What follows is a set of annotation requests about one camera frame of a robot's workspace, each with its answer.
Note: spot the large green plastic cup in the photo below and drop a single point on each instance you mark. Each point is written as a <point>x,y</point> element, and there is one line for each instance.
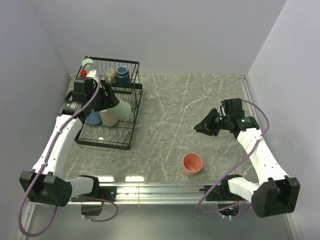
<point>122,110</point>

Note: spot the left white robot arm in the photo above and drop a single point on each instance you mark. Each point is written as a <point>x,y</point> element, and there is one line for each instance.
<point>44,183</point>

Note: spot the olive ceramic mug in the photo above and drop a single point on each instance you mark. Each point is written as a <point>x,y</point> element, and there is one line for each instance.
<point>110,76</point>

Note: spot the aluminium mounting rail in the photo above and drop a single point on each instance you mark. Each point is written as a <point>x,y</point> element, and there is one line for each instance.
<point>172,193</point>

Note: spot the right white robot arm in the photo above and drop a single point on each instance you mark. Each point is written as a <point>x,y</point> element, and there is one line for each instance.
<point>275,193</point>

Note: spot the blue plastic cup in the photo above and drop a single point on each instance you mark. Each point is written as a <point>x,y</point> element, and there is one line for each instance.
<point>94,118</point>

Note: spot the dark blue glazed mug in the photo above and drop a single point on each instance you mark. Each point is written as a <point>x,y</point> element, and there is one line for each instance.
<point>123,76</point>

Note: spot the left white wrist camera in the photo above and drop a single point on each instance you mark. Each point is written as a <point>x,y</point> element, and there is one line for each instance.
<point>89,74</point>

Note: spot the small green plastic cup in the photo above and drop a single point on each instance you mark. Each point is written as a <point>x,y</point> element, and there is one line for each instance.
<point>86,61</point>

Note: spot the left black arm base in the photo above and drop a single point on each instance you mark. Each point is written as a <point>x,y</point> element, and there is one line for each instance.
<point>107,193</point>

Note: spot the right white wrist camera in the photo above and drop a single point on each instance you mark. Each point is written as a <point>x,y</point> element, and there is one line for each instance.
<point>222,108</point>

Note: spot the beige plastic cup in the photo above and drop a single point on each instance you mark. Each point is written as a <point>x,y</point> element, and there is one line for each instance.
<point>109,119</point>

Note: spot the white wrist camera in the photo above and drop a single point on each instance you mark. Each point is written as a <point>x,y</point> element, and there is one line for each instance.
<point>222,108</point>
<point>89,74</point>

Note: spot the black wire dish rack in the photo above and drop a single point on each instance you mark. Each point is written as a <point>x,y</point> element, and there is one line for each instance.
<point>120,135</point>

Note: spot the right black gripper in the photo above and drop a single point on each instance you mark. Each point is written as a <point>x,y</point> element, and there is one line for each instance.
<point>207,123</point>

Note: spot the pink plastic cup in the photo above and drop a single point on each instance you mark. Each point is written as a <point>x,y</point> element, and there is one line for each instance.
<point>192,163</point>

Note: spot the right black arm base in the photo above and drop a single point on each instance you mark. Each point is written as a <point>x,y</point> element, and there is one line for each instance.
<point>216,195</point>

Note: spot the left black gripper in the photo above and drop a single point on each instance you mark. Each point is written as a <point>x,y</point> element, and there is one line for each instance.
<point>110,100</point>

